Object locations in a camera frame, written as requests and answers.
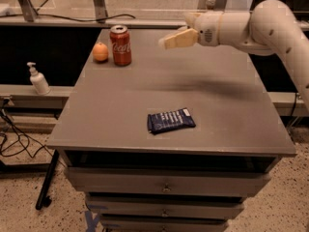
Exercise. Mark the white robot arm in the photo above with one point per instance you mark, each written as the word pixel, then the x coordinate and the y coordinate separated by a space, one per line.
pixel 271 28

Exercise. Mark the middle grey drawer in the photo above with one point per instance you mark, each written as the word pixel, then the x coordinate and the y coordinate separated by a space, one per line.
pixel 165 207

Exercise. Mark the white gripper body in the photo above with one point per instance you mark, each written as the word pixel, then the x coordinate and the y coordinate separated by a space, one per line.
pixel 208 28

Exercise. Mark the red coke can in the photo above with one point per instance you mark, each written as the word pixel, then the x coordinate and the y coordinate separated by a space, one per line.
pixel 120 41

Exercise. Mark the dark blue snack packet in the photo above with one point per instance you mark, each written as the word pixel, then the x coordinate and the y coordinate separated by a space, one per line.
pixel 170 121

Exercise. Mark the middle metal bracket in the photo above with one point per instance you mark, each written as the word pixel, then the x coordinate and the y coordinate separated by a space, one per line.
pixel 100 10

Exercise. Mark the white pump soap bottle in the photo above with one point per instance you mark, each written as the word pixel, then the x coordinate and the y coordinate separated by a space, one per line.
pixel 38 80

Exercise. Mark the orange fruit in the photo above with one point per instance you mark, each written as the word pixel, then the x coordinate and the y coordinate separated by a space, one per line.
pixel 100 52

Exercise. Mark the black stand leg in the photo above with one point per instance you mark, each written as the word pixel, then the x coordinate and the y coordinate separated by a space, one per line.
pixel 43 199

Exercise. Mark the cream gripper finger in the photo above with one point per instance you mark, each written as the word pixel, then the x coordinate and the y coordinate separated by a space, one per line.
pixel 181 38
pixel 193 20

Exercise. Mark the left metal bracket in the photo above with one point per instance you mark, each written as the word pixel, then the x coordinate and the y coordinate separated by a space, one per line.
pixel 28 11

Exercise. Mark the bottom grey drawer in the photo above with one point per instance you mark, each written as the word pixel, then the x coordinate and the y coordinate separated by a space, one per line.
pixel 157 224

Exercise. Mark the grey drawer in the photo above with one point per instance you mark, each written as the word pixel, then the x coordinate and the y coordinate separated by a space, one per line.
pixel 138 181
pixel 157 224
pixel 165 207

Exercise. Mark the top grey drawer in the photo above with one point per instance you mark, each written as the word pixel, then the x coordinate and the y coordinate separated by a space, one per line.
pixel 138 181

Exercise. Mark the grey drawer cabinet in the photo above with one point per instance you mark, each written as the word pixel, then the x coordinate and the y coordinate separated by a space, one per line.
pixel 174 142

